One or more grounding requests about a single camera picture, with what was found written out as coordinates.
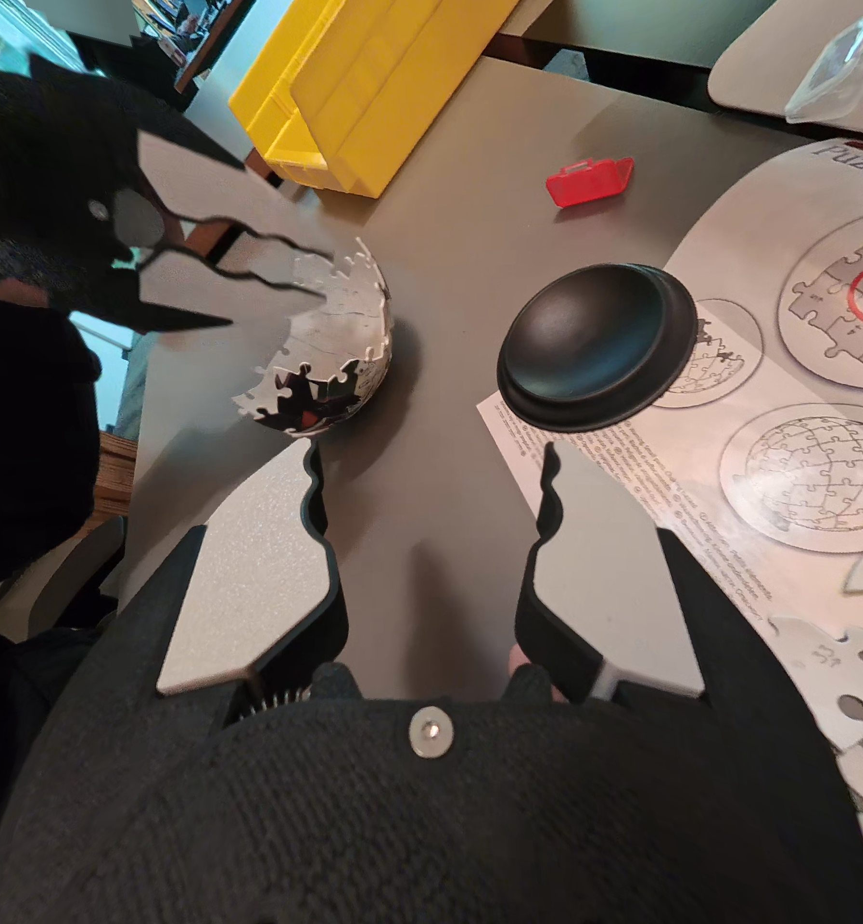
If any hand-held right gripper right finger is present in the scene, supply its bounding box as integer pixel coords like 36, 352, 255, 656
514, 439, 708, 705

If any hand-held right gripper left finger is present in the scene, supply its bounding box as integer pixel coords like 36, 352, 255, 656
155, 439, 351, 697

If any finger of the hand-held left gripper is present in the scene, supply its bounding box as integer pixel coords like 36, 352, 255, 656
137, 133, 335, 264
134, 245, 328, 347

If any partly built puzzle ball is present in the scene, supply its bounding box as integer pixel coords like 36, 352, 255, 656
231, 237, 393, 436

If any person's left forearm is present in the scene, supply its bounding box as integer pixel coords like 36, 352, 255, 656
0, 289, 105, 602

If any puzzle instruction leaflet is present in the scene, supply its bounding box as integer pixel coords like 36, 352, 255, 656
477, 137, 863, 846

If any pile of white puzzle pieces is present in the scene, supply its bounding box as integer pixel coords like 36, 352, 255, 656
769, 505, 863, 847

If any black round ball stand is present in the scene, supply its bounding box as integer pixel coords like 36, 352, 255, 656
496, 263, 698, 433

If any person's right hand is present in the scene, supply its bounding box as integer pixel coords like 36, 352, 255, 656
506, 641, 570, 703

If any light wooden furniture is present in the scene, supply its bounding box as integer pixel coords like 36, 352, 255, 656
94, 432, 141, 519

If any grey chair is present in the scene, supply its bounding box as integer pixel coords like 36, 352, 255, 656
0, 514, 128, 640

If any yellow plastic bin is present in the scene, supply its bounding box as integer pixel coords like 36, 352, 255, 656
228, 0, 522, 199

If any person's black clothing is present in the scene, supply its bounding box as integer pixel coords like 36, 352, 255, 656
0, 628, 97, 860

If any red plastic case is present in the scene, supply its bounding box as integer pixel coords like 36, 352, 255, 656
546, 157, 636, 210

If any clear plastic case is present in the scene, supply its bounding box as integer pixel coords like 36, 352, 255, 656
785, 14, 863, 124

